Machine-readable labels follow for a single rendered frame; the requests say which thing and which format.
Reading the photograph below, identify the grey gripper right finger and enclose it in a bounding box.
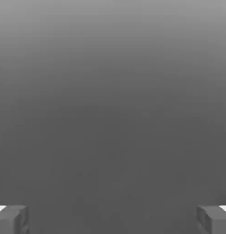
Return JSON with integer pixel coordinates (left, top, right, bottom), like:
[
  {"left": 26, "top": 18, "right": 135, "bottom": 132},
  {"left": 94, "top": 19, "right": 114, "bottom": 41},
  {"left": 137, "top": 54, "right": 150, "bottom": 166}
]
[{"left": 195, "top": 205, "right": 226, "bottom": 234}]

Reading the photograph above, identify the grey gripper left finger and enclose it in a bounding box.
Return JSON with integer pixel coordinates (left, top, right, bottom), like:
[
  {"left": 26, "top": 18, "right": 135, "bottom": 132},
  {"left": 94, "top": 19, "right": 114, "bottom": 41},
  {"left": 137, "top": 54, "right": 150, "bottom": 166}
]
[{"left": 0, "top": 205, "right": 31, "bottom": 234}]

